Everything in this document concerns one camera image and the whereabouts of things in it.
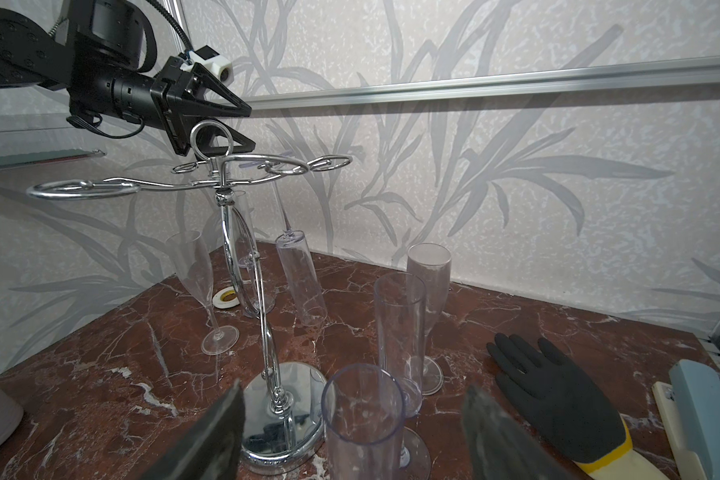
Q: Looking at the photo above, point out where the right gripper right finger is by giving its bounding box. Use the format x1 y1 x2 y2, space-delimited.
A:
461 385 571 479

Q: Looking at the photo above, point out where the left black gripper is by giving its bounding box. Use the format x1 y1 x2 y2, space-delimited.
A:
151 57 256 157

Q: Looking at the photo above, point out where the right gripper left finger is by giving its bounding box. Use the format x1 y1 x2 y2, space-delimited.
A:
141 380 246 479

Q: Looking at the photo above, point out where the clear flute glass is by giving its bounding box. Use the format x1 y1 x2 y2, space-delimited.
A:
226 190 260 318
321 364 405 479
272 183 328 326
374 272 426 419
166 230 239 356
407 243 452 396

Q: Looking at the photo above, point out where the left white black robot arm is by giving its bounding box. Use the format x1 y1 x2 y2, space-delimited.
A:
0 1 251 155

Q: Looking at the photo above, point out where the black glove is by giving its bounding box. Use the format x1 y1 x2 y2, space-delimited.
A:
486 334 666 479

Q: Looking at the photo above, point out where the white tape roll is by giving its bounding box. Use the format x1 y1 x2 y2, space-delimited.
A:
212 287 240 310

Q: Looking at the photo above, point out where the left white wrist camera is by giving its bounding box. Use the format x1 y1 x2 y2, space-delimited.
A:
181 46 234 85

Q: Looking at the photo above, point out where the silver wire wine glass rack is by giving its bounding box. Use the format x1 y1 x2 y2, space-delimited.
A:
27 119 352 475

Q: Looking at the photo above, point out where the clear plastic wall tray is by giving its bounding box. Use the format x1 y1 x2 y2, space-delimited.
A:
0 128 106 170

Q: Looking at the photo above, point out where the aluminium frame crossbar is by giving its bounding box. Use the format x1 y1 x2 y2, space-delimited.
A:
247 56 720 111

